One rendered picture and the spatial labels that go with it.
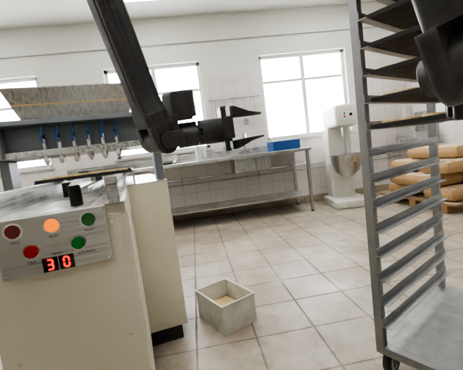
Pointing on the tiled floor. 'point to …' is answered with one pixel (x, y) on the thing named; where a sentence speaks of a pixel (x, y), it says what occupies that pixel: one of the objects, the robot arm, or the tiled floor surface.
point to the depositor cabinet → (157, 256)
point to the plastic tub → (226, 305)
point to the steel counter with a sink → (248, 163)
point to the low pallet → (447, 203)
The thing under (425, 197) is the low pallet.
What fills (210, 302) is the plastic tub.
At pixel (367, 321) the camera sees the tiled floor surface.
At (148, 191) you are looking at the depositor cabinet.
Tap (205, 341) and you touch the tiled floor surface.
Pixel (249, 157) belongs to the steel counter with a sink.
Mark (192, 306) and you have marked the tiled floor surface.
